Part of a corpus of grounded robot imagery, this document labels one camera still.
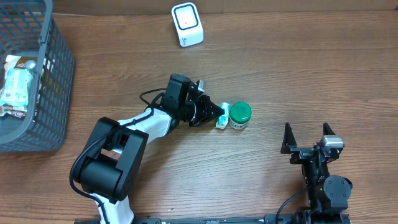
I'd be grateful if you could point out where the brown snack packet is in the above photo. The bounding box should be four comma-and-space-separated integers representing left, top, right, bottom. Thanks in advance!
4, 55, 37, 70

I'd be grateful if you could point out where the white barcode scanner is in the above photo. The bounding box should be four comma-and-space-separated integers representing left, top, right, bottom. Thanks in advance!
171, 2, 204, 47

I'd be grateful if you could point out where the teal white snack packet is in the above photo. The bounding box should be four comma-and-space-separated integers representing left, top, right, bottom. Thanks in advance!
1, 68, 33, 106

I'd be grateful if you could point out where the green lid white jar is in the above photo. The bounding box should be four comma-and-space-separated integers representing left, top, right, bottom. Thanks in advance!
228, 101, 252, 129

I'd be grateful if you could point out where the teal tissue pack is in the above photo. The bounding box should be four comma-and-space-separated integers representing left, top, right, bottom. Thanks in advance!
216, 102, 230, 129

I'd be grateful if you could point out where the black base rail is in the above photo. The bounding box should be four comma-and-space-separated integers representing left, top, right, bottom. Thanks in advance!
74, 214, 351, 224

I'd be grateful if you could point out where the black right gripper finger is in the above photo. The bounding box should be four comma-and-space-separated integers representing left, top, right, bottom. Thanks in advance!
323, 123, 335, 136
280, 123, 297, 154

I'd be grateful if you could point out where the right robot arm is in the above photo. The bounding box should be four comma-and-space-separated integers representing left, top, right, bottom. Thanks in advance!
275, 123, 353, 223

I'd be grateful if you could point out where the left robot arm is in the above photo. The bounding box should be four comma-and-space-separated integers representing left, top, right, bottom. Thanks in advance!
69, 73, 226, 223

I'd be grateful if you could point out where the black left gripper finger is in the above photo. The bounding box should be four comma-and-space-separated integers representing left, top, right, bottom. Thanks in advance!
207, 98, 225, 118
189, 116, 217, 127

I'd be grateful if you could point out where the grey plastic mesh basket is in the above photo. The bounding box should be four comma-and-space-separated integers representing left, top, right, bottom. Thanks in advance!
1, 0, 75, 152

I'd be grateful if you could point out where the silver round ball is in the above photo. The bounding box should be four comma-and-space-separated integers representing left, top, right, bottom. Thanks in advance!
25, 60, 37, 70

